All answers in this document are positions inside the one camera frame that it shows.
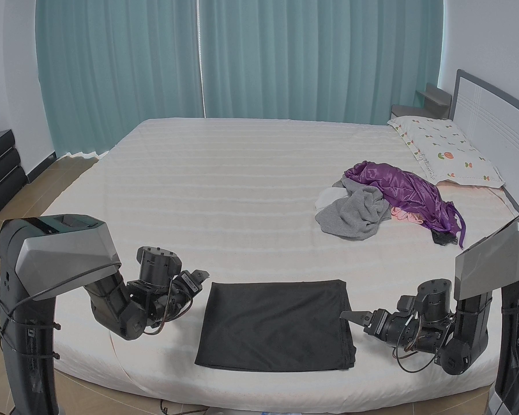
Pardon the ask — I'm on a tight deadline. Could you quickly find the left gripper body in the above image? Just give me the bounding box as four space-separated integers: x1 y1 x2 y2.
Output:
172 271 205 308

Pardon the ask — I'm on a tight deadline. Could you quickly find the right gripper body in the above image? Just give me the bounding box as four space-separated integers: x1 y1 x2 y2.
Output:
363 310 402 346

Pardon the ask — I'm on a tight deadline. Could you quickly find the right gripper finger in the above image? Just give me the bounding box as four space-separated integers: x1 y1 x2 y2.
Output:
340 310 375 325

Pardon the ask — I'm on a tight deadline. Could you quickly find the black T-shirt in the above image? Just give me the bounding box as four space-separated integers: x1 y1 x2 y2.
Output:
194 279 356 372

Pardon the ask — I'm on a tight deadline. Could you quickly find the bed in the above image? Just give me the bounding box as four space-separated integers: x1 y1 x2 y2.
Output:
0 69 519 408

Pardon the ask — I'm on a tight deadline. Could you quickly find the grey knit garment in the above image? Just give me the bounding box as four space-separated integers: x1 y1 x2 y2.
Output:
315 180 392 239

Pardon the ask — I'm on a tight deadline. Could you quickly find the dark grey lace garment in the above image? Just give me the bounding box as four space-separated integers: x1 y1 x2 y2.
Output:
430 229 460 246

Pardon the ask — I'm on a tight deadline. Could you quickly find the pink garment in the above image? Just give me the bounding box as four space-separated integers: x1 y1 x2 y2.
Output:
390 207 425 227

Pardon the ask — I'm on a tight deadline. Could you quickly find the white garment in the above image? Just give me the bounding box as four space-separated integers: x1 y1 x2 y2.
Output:
314 187 347 212

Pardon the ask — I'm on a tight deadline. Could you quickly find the purple satin garment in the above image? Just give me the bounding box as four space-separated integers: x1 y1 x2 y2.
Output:
344 160 467 250

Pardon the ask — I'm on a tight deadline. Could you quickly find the white printed pillow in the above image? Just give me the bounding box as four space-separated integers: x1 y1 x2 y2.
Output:
388 115 506 188

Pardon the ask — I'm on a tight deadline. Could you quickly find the black chest of drawers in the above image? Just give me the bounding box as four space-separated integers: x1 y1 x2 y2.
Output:
0 129 28 231

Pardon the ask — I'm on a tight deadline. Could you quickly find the grey bedside table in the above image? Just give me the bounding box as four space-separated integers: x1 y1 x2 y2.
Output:
390 82 453 120

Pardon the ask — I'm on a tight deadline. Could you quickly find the blue-green curtain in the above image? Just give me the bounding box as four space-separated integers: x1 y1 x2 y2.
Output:
198 0 445 125
35 0 206 157

